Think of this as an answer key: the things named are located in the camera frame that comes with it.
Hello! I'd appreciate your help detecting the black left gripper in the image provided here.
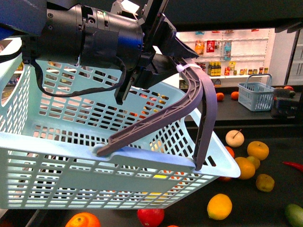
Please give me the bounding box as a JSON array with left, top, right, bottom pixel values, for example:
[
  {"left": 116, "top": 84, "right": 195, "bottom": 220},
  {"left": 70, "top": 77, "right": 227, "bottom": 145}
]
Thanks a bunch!
[{"left": 115, "top": 0, "right": 198, "bottom": 105}]

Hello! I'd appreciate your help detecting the grey basket handle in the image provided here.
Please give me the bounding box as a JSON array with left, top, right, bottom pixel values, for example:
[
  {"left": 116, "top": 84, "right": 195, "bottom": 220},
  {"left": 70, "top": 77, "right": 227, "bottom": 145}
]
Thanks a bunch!
[{"left": 95, "top": 59, "right": 217, "bottom": 171}]

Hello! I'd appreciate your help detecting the light blue shopping basket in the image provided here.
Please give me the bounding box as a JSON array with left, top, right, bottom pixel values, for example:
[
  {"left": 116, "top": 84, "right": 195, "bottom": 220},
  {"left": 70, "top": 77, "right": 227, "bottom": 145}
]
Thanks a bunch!
[{"left": 0, "top": 37, "right": 241, "bottom": 210}]

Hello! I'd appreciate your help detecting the yellow lemon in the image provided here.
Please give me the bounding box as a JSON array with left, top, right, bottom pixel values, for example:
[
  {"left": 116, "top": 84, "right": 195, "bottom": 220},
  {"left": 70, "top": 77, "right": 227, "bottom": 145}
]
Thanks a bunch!
[{"left": 207, "top": 193, "right": 232, "bottom": 220}]

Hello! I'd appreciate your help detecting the small blue basket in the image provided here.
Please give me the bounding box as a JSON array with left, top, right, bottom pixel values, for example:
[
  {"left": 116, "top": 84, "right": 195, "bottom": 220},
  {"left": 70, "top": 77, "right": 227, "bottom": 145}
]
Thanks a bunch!
[{"left": 238, "top": 73, "right": 274, "bottom": 112}]

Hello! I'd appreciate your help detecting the orange persimmon fruit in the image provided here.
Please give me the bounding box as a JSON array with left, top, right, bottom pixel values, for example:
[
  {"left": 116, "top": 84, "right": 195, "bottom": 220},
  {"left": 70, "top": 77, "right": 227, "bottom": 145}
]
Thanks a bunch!
[{"left": 247, "top": 141, "right": 269, "bottom": 161}]

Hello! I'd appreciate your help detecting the orange persimmon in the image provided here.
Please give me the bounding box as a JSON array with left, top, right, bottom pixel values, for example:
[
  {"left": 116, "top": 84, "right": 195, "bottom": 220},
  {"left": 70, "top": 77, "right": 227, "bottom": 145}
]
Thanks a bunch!
[{"left": 235, "top": 157, "right": 256, "bottom": 180}]

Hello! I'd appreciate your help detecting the red apple front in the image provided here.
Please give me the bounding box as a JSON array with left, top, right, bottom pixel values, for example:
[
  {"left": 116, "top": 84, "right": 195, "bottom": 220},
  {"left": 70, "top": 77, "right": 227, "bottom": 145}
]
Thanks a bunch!
[{"left": 137, "top": 209, "right": 165, "bottom": 227}]

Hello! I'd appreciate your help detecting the yellow pear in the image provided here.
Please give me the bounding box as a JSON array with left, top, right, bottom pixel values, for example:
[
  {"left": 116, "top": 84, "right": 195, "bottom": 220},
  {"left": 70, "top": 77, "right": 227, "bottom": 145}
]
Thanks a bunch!
[{"left": 256, "top": 174, "right": 275, "bottom": 192}]

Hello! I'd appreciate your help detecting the orange tangerine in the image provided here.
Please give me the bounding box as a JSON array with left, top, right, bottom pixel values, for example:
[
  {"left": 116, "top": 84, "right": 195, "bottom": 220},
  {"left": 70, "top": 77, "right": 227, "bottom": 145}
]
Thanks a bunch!
[{"left": 65, "top": 212, "right": 101, "bottom": 227}]

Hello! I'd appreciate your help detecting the red chili pepper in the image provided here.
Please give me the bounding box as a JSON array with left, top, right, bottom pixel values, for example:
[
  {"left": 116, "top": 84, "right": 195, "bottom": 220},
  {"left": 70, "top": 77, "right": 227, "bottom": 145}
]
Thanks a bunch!
[{"left": 283, "top": 161, "right": 303, "bottom": 173}]

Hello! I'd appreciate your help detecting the green avocado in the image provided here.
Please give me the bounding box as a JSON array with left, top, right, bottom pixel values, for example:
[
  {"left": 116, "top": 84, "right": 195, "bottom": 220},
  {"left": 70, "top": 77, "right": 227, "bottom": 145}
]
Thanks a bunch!
[{"left": 285, "top": 204, "right": 303, "bottom": 227}]

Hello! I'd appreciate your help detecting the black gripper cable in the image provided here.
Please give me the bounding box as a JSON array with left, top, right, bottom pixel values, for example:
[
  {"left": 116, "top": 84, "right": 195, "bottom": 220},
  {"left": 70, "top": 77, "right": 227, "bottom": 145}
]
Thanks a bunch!
[{"left": 21, "top": 42, "right": 127, "bottom": 98}]

